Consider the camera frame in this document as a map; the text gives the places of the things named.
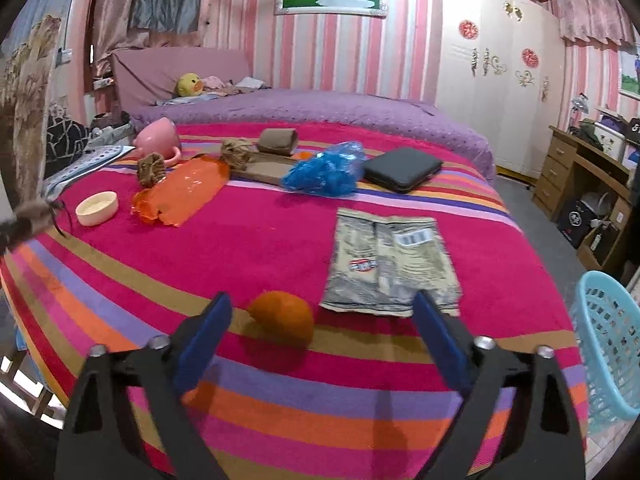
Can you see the black rectangular case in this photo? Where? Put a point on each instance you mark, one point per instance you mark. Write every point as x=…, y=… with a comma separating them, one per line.
x=401, y=170

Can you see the striped pink blanket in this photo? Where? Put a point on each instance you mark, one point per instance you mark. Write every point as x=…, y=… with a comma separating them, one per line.
x=364, y=400

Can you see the floral beige curtain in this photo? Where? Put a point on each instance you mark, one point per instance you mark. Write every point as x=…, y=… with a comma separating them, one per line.
x=24, y=114

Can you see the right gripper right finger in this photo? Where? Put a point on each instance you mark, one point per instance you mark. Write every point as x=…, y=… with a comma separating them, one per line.
x=541, y=439

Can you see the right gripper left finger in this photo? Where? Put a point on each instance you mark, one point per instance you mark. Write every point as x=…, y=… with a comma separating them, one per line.
x=101, y=438

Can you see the white wardrobe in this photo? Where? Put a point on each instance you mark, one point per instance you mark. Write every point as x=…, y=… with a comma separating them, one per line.
x=501, y=73

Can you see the blue crumpled plastic bag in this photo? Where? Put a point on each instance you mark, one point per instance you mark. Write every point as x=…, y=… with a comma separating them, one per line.
x=334, y=172

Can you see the purple bedspread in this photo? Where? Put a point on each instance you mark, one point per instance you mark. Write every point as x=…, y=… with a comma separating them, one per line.
x=413, y=119

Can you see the wooden desk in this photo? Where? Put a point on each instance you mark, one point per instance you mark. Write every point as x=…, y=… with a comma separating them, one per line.
x=573, y=168

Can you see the flat brown cardboard piece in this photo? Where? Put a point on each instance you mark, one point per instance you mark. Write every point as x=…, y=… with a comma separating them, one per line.
x=265, y=168

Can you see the orange fruit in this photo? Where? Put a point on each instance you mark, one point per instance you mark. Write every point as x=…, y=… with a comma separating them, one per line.
x=284, y=315

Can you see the black box under desk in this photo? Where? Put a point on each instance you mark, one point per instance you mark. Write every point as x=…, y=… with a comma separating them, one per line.
x=574, y=221

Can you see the pink headboard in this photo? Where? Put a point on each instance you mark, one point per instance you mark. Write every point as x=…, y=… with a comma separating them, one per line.
x=145, y=76

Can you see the yellow duck plush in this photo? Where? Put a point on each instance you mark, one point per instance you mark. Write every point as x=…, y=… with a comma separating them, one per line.
x=189, y=84

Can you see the pink cup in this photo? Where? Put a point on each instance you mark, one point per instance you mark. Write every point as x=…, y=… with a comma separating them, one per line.
x=159, y=137

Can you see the cream round bowl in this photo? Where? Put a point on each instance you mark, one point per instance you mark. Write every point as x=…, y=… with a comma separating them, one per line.
x=97, y=208

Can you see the crumpled brown paper ball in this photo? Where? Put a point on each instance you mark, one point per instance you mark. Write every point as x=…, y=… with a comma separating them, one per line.
x=236, y=153

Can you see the light blue plastic basket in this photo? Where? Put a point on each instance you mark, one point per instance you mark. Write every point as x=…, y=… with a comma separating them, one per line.
x=606, y=324

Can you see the pink window valance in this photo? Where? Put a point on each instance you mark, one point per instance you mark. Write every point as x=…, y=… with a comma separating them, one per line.
x=601, y=21

